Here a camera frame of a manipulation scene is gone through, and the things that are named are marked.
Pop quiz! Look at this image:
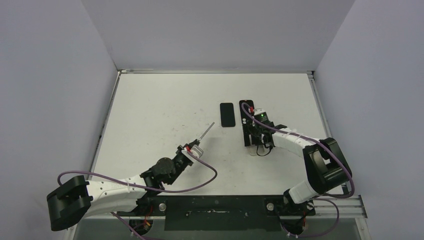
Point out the black phone case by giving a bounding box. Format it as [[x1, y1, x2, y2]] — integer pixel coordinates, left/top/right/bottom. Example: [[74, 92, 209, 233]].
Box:
[[239, 99, 254, 127]]

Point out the beige translucent phone case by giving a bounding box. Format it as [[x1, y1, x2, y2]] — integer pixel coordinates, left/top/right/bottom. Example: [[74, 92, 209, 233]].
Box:
[[247, 145, 267, 157]]

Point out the black phone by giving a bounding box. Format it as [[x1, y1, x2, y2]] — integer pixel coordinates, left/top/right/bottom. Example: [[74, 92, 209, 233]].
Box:
[[219, 102, 236, 128]]

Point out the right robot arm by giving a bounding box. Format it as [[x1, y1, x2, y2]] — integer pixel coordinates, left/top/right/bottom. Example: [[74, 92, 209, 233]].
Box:
[[241, 111, 352, 215]]

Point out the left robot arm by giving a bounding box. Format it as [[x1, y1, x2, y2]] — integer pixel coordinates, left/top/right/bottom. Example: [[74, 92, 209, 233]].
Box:
[[46, 139, 200, 232]]

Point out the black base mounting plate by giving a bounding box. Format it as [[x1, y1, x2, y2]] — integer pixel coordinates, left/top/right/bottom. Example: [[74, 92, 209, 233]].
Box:
[[138, 195, 303, 232]]

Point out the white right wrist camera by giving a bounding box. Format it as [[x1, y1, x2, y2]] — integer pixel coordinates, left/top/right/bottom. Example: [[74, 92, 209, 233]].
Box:
[[253, 108, 266, 117]]

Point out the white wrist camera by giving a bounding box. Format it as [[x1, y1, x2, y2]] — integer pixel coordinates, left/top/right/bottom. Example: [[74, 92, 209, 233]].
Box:
[[181, 144, 204, 161], [253, 108, 266, 117]]

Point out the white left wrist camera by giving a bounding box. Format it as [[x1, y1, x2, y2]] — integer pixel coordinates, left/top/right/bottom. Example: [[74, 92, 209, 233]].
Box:
[[181, 144, 204, 161]]

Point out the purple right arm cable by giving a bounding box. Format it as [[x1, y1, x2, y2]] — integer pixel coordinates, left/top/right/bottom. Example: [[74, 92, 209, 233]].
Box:
[[241, 102, 356, 239]]

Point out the aluminium frame rail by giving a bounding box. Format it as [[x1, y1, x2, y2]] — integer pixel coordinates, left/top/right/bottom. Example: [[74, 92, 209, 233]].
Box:
[[67, 195, 368, 220]]

